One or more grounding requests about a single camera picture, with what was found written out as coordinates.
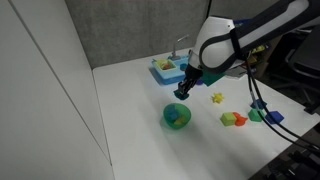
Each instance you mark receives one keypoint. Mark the light blue toy figure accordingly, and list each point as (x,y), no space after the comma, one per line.
(172,114)

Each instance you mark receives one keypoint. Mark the blue toy sink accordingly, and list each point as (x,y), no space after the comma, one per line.
(166,77)

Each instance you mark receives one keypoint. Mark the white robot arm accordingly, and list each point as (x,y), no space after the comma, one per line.
(216,43)

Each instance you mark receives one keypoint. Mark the dark teal toy animal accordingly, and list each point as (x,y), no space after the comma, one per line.
(181,96)

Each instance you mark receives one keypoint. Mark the royal blue block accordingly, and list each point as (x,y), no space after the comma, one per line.
(275,116)

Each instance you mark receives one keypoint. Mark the wooden toy bin shelf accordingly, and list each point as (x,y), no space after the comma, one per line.
(263,56)

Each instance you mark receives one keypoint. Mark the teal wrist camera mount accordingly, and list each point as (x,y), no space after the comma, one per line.
(211,78)

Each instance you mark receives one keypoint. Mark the yellow spiky toy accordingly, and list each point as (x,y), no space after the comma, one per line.
(217,98)

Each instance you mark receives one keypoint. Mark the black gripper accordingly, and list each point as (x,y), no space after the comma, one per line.
(192,72)

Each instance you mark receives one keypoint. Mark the small green basket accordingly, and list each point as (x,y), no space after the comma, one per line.
(159,63)

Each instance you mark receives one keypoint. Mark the green translucent bowl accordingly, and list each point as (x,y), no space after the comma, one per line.
(168,124)

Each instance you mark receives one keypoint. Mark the small blue cup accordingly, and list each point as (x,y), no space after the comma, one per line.
(183,67)

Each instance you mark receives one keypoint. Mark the light green block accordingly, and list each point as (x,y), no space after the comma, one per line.
(227,119)

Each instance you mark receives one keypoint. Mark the black office chair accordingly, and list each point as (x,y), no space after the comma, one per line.
(305,63)

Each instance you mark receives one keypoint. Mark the grey flat tray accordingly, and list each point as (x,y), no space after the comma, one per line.
(239,72)

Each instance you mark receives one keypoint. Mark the black equipment frame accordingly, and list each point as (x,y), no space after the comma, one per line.
(296,161)

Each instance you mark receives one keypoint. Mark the small yellow toy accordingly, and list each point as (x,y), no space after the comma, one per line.
(181,121)

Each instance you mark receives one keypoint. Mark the orange toy in basket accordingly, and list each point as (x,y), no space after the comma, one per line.
(166,66)

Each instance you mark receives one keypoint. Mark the grey toy faucet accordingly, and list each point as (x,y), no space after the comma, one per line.
(174,51)

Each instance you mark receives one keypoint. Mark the orange toy animal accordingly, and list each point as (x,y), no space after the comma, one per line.
(240,121)

